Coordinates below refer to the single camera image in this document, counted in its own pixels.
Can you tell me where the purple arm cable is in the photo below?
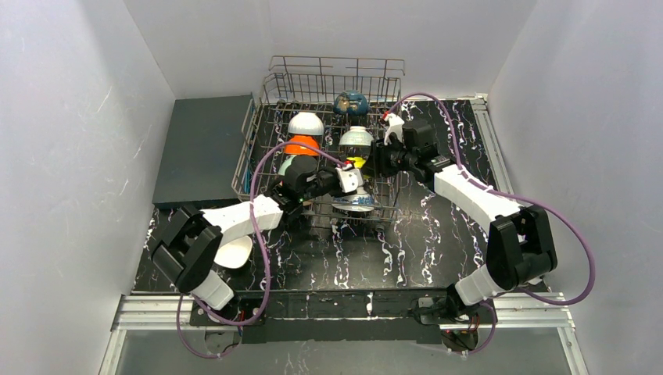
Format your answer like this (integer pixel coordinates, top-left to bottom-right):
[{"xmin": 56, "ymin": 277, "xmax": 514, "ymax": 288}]
[
  {"xmin": 380, "ymin": 92, "xmax": 597, "ymax": 355},
  {"xmin": 175, "ymin": 141, "xmax": 350, "ymax": 360}
]

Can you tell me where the orange rimmed white bowl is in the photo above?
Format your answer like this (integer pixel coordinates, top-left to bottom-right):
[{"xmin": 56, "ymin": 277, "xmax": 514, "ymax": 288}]
[{"xmin": 284, "ymin": 134, "xmax": 319, "ymax": 157}]

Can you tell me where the green bowl dark exterior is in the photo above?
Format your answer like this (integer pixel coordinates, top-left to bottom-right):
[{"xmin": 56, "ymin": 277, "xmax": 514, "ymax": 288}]
[{"xmin": 339, "ymin": 126, "xmax": 374, "ymax": 159}]

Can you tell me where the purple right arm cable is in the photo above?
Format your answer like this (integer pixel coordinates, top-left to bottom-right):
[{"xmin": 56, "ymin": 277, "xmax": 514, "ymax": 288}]
[{"xmin": 380, "ymin": 92, "xmax": 597, "ymax": 355}]

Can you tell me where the celadon green bowl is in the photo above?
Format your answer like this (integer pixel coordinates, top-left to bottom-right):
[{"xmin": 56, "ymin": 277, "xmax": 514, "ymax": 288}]
[{"xmin": 278, "ymin": 155, "xmax": 296, "ymax": 177}]

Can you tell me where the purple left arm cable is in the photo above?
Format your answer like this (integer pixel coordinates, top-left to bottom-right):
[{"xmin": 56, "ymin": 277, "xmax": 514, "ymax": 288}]
[{"xmin": 175, "ymin": 141, "xmax": 350, "ymax": 360}]

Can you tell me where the yellow bowl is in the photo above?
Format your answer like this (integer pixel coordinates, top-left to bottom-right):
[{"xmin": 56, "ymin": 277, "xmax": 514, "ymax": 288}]
[{"xmin": 346, "ymin": 156, "xmax": 367, "ymax": 169}]

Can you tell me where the grey wire dish rack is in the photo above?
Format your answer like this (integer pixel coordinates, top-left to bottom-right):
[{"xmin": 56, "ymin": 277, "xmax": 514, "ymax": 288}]
[{"xmin": 230, "ymin": 55, "xmax": 407, "ymax": 234}]

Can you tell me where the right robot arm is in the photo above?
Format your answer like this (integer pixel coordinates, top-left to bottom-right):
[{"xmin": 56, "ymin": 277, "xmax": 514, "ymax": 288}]
[{"xmin": 364, "ymin": 114, "xmax": 557, "ymax": 312}]

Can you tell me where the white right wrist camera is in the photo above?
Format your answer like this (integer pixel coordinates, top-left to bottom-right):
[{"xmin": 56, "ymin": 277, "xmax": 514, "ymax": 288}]
[{"xmin": 382, "ymin": 112, "xmax": 405, "ymax": 145}]

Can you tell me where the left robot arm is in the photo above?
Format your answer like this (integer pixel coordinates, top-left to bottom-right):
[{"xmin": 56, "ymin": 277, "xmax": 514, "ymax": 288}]
[{"xmin": 148, "ymin": 155, "xmax": 363, "ymax": 311}]

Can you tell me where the white square bowl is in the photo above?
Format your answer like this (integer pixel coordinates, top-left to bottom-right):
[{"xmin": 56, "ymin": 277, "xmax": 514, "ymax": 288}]
[{"xmin": 213, "ymin": 235, "xmax": 253, "ymax": 270}]

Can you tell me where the white bowl blue band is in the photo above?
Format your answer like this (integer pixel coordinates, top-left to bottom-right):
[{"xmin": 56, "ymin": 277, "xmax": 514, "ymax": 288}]
[{"xmin": 288, "ymin": 112, "xmax": 324, "ymax": 137}]

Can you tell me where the dark grey flat box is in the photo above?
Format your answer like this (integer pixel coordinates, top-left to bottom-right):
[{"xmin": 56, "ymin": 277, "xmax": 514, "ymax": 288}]
[{"xmin": 152, "ymin": 95, "xmax": 253, "ymax": 209}]

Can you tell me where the blue patterned bowl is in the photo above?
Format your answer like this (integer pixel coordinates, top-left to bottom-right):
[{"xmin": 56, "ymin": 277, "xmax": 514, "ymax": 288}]
[{"xmin": 331, "ymin": 187, "xmax": 375, "ymax": 213}]

